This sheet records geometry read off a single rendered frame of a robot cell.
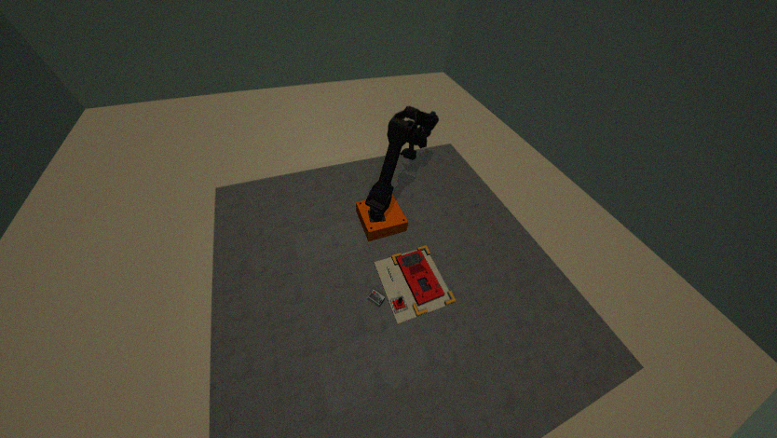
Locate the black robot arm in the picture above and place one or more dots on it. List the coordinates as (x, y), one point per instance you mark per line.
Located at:
(399, 132)

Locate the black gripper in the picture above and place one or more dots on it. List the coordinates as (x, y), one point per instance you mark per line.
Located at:
(410, 152)

